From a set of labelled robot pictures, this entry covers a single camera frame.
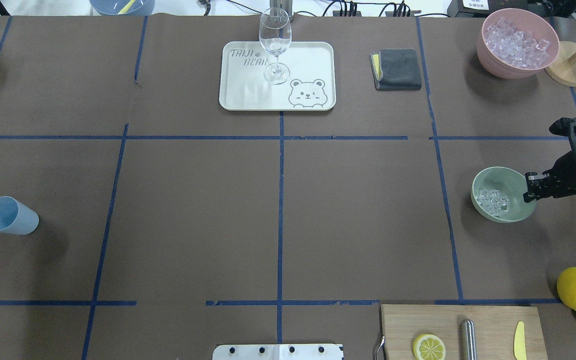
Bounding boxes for wooden mug tree stand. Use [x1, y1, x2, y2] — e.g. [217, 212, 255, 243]
[544, 25, 576, 88]

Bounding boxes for pink bowl of ice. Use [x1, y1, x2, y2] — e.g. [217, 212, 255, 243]
[477, 7, 560, 80]

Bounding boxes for white bear tray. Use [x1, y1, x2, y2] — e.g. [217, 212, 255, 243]
[219, 41, 337, 111]

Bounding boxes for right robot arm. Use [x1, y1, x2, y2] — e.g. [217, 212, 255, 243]
[523, 134, 576, 203]

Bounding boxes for light blue plastic cup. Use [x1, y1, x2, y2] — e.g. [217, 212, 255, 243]
[0, 196, 40, 235]

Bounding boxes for clear wine glass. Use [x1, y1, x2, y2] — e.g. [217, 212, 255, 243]
[258, 7, 292, 85]

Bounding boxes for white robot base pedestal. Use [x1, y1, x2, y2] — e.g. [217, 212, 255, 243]
[212, 343, 345, 360]

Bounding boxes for half lemon slice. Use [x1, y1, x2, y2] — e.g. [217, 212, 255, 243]
[411, 333, 447, 360]

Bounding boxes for green ceramic bowl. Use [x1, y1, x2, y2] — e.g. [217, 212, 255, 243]
[470, 166, 537, 224]

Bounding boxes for steel knife handle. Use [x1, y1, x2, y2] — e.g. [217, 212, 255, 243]
[461, 318, 478, 360]

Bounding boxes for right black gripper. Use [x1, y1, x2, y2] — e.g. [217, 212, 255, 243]
[523, 150, 576, 203]

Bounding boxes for ice cubes in bowl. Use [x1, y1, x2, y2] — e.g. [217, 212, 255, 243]
[475, 188, 510, 218]

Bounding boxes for yellow plastic knife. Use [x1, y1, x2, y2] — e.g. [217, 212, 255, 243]
[513, 321, 527, 360]

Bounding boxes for grey folded cloth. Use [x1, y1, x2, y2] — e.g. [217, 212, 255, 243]
[369, 48, 422, 91]

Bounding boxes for wooden cutting board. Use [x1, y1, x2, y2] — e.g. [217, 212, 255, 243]
[381, 304, 548, 360]

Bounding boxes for blue bowl with fork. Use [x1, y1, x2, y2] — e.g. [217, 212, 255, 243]
[89, 0, 157, 16]

